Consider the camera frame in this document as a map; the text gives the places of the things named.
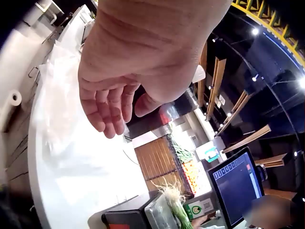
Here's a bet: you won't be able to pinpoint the person's left hand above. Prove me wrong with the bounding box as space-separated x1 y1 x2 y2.
78 0 233 139

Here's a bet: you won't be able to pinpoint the person's left index finger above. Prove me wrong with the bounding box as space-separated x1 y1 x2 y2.
122 82 141 112

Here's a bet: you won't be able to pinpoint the person's left middle finger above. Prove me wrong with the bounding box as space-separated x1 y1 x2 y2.
108 86 131 134

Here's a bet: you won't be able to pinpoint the person's left thumb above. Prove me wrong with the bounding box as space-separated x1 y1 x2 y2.
134 93 159 117

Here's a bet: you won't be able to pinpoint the person's left ring finger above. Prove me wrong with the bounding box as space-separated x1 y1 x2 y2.
95 89 124 139

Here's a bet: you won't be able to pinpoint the person's left little finger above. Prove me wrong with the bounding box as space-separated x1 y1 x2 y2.
79 78 105 132

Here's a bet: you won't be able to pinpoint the clear plastic bag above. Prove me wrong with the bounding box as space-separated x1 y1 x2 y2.
39 47 134 172

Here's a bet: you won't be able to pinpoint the full shop shelf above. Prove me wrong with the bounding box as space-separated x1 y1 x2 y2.
134 123 216 198

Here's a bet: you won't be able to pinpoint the white paper roll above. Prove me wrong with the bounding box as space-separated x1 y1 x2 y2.
7 90 22 107

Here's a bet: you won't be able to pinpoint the wooden ceiling beam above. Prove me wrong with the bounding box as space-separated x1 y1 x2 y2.
222 125 271 154
205 57 227 121
254 153 288 168

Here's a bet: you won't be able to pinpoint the white and green sign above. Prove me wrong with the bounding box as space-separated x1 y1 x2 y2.
195 145 220 163

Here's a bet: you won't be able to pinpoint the black weighing scale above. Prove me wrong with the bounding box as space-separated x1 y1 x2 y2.
102 191 172 229

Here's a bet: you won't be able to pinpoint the bunch of green onions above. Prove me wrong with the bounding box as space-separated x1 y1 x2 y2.
151 179 194 229

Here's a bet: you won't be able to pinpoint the green and white label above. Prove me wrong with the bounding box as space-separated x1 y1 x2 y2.
185 198 215 220

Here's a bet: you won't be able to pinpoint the black touch screen monitor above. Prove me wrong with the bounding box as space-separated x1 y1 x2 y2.
207 146 266 229

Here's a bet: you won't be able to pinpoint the yellow ceiling truss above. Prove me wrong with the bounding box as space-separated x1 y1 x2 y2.
231 0 305 56

